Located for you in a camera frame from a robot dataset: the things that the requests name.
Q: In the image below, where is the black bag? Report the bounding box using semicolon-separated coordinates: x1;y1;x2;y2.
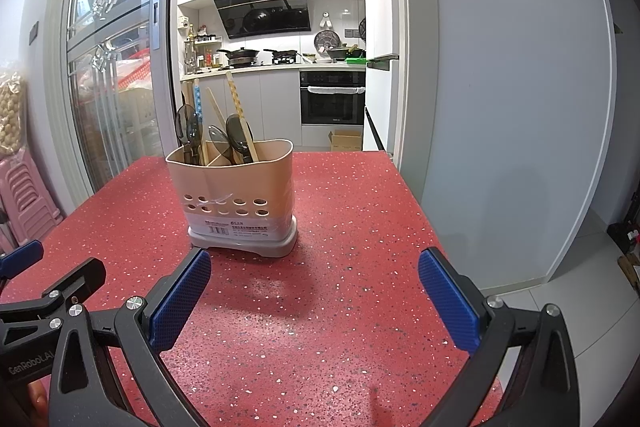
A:
606;219;640;255

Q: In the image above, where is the black range hood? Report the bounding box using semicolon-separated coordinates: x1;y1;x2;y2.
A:
211;0;312;40

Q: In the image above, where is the beige plastic utensil holder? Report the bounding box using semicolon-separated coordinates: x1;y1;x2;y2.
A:
165;138;299;260

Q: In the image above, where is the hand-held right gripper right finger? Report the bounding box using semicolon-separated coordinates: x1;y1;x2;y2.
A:
418;247;581;427

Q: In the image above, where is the black wok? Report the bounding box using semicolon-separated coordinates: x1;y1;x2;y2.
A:
327;46;366;62

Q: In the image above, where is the sliding glass door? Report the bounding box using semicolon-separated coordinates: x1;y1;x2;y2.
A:
42;0;183;208

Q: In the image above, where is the white refrigerator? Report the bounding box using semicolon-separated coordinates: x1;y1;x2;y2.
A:
366;0;402;152

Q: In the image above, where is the person's left hand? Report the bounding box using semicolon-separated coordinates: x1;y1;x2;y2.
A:
27;381;51;425

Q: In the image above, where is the pink plastic stool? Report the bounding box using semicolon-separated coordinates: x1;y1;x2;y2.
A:
0;154;66;253

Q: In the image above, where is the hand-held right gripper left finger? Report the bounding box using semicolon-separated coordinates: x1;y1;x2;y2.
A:
48;247;213;427

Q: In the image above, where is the black lidded pan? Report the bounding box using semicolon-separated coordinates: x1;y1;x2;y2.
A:
216;47;262;66

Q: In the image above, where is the yellow patterned wooden chopstick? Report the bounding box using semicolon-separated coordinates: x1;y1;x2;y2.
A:
225;71;260;162

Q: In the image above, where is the white kitchen counter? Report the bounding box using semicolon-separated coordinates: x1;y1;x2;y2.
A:
177;62;368;152

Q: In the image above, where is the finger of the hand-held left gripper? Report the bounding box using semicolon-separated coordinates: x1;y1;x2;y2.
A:
0;257;107;349
0;239;44;281

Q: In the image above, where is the black built-in oven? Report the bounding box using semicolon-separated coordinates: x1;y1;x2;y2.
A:
299;69;367;126

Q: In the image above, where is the bag of beige balls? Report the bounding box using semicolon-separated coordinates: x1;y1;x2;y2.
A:
0;72;26;158

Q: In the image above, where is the condiment rack with bottles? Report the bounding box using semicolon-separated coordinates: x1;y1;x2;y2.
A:
177;14;223;75

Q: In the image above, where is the round metal steamer rack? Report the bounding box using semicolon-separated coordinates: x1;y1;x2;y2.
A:
314;29;343;54

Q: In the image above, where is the black frying pan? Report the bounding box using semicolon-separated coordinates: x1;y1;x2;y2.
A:
263;48;301;64

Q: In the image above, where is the brown flat box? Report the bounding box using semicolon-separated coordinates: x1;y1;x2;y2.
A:
617;254;640;293

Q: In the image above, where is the clear spoon with black handle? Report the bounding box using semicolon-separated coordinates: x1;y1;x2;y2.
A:
226;114;254;164
207;124;231;158
175;104;201;166

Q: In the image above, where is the cardboard box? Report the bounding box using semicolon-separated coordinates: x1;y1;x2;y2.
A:
327;129;363;152

